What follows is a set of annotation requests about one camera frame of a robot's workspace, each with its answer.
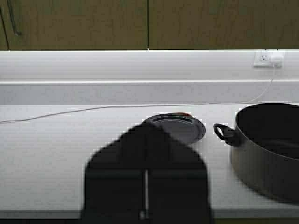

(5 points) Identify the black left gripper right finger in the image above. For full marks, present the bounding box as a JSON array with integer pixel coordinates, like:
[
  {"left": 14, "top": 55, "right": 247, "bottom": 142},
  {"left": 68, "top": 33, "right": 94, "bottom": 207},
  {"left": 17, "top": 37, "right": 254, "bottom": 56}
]
[{"left": 147, "top": 124, "right": 214, "bottom": 224}]

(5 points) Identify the round silver metal plate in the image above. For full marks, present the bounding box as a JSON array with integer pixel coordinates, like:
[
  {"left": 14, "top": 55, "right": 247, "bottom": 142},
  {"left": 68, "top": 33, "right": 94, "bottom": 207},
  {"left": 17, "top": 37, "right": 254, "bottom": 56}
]
[{"left": 144, "top": 112, "right": 206, "bottom": 145}]

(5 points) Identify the white wall power outlet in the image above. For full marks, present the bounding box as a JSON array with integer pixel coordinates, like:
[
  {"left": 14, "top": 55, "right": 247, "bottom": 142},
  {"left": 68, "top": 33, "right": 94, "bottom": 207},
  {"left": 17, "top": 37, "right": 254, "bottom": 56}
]
[{"left": 253, "top": 50, "right": 285, "bottom": 68}]

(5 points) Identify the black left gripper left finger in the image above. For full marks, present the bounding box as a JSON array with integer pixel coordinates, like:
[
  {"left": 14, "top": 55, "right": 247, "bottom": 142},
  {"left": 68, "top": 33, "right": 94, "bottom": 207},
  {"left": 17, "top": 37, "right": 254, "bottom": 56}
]
[{"left": 81, "top": 124, "right": 150, "bottom": 224}]

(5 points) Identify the cabinet door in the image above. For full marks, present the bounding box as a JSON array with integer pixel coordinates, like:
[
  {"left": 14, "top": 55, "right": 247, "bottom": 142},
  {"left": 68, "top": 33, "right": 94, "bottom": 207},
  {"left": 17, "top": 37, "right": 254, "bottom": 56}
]
[
  {"left": 0, "top": 0, "right": 148, "bottom": 50},
  {"left": 149, "top": 0, "right": 299, "bottom": 49}
]

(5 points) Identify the white plug adapter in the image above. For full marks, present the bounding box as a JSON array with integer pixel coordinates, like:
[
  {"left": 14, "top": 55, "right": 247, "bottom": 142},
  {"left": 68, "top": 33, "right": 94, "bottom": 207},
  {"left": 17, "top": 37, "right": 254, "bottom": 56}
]
[{"left": 270, "top": 51, "right": 284, "bottom": 68}]

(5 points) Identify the large dark grey pot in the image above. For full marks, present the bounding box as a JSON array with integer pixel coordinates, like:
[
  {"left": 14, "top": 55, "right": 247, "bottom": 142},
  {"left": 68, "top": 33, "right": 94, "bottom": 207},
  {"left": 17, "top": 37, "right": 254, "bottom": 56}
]
[{"left": 213, "top": 103, "right": 299, "bottom": 205}]

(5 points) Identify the metal upper cabinet handle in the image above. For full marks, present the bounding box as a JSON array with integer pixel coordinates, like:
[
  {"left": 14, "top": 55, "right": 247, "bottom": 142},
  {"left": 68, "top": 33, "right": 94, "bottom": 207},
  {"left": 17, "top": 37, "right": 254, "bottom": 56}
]
[{"left": 7, "top": 0, "right": 22, "bottom": 36}]

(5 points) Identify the white charging cable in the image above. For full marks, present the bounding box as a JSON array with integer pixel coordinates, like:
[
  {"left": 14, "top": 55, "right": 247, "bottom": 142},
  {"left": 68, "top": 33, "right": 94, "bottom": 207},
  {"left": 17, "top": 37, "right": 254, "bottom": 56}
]
[{"left": 0, "top": 66, "right": 278, "bottom": 124}]

